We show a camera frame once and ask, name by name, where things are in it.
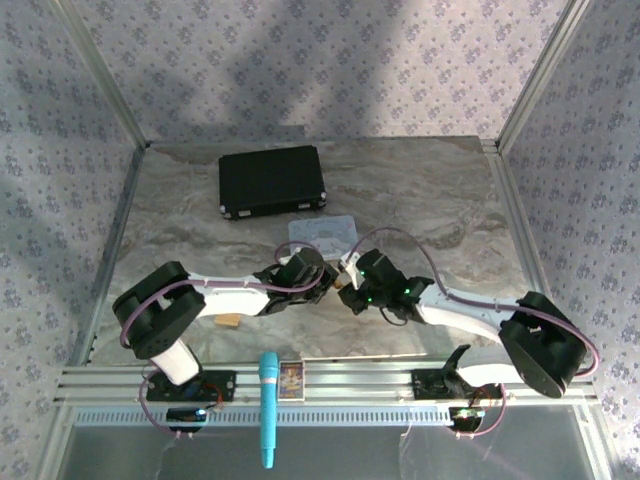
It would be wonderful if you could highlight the pastel cartoon tin box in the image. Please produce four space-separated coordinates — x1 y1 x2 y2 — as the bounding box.
287 214 359 260

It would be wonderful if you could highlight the small picture card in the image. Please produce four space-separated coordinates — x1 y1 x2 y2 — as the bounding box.
277 360 306 401

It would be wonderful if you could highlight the black hard case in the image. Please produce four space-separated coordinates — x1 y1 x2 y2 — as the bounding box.
218 144 329 222

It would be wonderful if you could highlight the blue toy microphone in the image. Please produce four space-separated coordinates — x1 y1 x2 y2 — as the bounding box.
257 351 280 470

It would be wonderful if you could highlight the small black electronics module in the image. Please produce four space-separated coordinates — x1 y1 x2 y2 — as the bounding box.
448 406 487 427
166 407 208 427

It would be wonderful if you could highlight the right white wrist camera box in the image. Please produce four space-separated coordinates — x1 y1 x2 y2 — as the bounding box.
339 251 362 290

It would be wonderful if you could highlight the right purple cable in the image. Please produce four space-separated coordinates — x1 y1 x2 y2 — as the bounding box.
348 227 601 441

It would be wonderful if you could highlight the purple cable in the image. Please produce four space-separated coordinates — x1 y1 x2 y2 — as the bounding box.
348 227 601 441
120 242 334 439

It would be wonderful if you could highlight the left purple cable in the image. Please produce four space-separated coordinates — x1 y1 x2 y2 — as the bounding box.
120 242 334 439

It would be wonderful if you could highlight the aluminium front rail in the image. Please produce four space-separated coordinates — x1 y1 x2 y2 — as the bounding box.
53 362 599 404

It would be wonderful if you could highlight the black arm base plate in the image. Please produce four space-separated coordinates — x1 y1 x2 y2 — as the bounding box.
411 368 503 402
145 369 237 403

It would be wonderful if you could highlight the grey slotted cable duct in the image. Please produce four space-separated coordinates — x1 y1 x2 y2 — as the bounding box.
72 405 455 429

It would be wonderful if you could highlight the aluminium side rail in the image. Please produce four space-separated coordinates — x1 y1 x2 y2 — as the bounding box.
480 139 569 364
67 143 150 366

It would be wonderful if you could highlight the aluminium corner post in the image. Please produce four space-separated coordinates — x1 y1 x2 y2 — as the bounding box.
496 0 594 154
51 0 152 149

